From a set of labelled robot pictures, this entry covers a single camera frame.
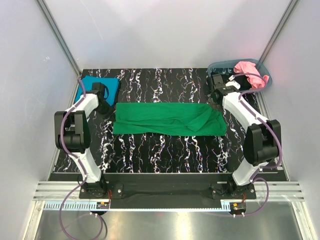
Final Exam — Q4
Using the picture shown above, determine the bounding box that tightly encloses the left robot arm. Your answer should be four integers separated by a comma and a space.
54, 82, 113, 199

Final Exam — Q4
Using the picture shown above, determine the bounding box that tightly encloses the pink t-shirt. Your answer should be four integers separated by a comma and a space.
233, 61, 270, 89

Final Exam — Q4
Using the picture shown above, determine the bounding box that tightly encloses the green t-shirt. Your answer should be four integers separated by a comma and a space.
113, 102, 227, 137

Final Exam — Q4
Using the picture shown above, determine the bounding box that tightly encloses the folded blue t-shirt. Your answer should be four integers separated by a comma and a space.
82, 75, 121, 106

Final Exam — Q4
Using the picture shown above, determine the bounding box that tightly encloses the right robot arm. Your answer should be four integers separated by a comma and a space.
207, 74, 283, 199

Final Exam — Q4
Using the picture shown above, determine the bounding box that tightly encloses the blue plastic basket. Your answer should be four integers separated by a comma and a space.
207, 58, 273, 88

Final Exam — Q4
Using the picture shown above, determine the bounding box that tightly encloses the slotted cable duct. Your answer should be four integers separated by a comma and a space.
43, 199, 231, 212

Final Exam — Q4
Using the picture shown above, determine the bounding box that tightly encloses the black t-shirt in basket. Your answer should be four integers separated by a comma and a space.
211, 72, 252, 92

